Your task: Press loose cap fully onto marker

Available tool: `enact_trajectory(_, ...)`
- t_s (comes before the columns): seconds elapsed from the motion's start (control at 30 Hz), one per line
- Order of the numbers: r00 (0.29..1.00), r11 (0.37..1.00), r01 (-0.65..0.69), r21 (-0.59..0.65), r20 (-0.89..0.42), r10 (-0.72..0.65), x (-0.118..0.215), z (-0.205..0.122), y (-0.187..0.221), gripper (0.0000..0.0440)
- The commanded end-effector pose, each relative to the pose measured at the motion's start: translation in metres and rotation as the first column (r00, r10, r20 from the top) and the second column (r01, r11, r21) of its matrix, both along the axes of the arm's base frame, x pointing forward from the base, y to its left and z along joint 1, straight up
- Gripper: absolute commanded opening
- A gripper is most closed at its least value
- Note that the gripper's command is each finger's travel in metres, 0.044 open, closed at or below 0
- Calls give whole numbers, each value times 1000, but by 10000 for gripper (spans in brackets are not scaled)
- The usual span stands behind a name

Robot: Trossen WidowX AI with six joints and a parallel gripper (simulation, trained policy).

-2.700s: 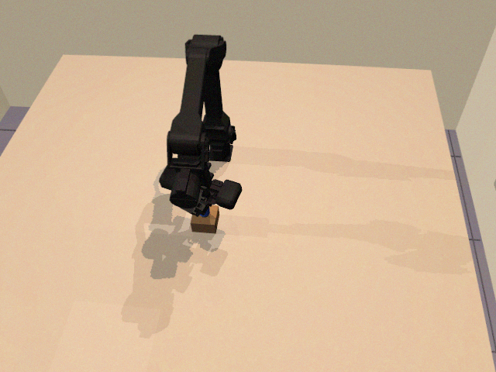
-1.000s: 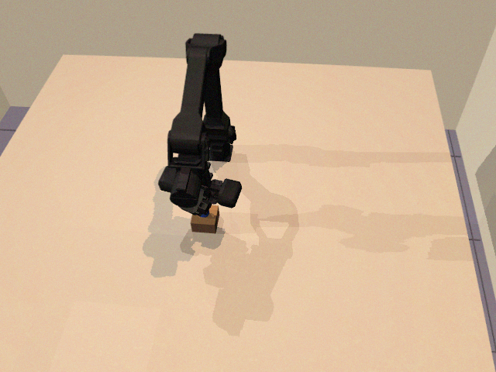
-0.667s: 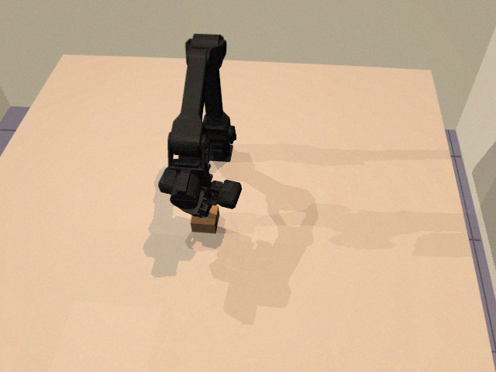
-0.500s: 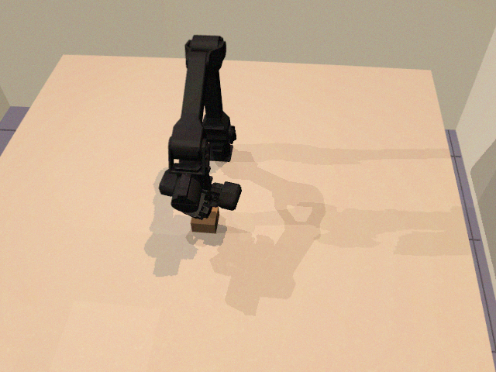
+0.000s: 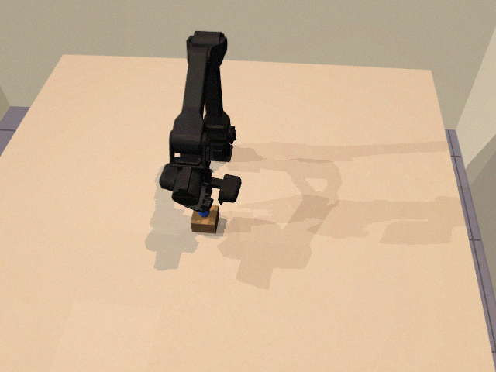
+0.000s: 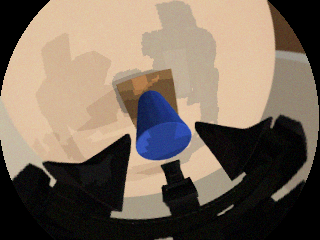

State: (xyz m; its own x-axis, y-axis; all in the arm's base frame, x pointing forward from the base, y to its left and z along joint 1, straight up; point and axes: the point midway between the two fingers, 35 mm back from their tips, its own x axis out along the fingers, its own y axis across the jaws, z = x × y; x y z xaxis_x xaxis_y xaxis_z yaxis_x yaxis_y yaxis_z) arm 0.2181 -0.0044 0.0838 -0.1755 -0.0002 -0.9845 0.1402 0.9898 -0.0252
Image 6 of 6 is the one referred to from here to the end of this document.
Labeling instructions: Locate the brown wooden block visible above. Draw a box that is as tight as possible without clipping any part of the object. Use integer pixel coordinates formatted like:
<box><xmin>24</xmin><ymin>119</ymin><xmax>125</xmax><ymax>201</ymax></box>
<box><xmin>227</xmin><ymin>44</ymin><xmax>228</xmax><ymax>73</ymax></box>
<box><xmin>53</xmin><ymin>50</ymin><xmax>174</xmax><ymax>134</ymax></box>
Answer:
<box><xmin>116</xmin><ymin>68</ymin><xmax>179</xmax><ymax>128</ymax></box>

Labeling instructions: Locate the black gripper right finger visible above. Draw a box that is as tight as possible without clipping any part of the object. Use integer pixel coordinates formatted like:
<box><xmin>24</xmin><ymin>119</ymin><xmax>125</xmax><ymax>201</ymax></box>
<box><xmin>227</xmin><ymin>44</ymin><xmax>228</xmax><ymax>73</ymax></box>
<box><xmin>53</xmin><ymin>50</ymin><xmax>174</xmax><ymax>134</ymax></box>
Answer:
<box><xmin>195</xmin><ymin>116</ymin><xmax>272</xmax><ymax>181</ymax></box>

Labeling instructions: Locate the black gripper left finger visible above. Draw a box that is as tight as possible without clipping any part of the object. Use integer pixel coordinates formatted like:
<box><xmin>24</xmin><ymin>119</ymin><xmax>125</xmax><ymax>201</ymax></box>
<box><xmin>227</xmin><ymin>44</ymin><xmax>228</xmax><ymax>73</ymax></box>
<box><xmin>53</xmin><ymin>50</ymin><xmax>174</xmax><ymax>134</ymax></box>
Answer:
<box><xmin>41</xmin><ymin>133</ymin><xmax>132</xmax><ymax>212</ymax></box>

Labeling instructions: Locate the blue marker cap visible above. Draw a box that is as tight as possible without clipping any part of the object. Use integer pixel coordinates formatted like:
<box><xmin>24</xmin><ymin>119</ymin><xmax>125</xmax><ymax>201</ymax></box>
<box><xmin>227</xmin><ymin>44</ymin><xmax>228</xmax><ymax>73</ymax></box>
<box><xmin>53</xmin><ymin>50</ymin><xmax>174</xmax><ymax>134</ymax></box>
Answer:
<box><xmin>135</xmin><ymin>91</ymin><xmax>192</xmax><ymax>161</ymax></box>

